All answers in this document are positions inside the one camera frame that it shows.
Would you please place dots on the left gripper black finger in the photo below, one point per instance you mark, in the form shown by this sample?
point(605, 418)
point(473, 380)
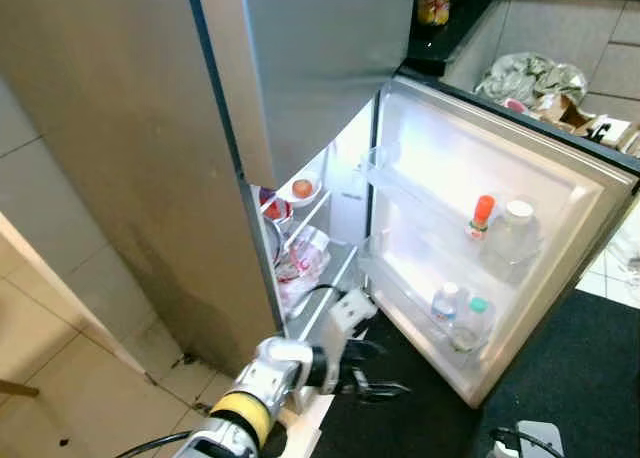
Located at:
point(372, 350)
point(385, 390)

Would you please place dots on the silver fridge door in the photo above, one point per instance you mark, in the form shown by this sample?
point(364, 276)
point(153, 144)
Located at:
point(440, 168)

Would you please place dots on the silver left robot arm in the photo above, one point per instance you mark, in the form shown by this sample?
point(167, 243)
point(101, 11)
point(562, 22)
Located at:
point(275, 363)

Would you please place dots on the light wooden board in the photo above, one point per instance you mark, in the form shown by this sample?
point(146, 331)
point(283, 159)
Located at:
point(312, 428)

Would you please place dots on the small labelled water bottle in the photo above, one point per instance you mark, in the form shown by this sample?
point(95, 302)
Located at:
point(446, 304)

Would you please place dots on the teal cap water bottle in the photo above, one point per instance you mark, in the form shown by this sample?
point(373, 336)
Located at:
point(473, 323)

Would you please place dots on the red print plastic bag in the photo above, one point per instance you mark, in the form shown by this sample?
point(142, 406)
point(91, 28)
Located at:
point(302, 263)

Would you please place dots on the steel pot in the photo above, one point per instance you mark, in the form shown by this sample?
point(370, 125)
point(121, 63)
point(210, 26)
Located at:
point(273, 243)

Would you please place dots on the red bowl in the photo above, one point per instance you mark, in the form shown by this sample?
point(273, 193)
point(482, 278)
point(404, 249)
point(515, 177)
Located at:
point(275, 210)

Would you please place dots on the white bowl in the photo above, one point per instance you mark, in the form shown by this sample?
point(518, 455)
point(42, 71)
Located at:
point(292, 199)

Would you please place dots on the red cap sauce bottle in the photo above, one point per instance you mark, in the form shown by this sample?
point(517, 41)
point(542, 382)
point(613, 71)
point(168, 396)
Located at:
point(482, 216)

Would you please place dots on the orange round fruit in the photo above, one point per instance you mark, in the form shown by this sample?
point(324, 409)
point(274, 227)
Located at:
point(302, 188)

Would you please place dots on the wide white lid bottle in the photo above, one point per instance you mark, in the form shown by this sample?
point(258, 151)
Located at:
point(516, 240)

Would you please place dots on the black floor mat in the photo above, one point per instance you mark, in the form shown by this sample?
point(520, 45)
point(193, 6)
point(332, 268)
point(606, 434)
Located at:
point(570, 378)

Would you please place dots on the black top kitchen counter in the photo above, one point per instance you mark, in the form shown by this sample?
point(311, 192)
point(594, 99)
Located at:
point(450, 48)

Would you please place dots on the grey crumpled plastic bag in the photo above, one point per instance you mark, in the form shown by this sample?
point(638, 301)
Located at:
point(530, 78)

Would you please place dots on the silver refrigerator body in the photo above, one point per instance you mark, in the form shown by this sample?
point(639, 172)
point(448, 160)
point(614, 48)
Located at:
point(120, 128)

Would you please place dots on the yellow snack jar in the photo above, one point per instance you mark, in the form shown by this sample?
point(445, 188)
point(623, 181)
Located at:
point(434, 3)

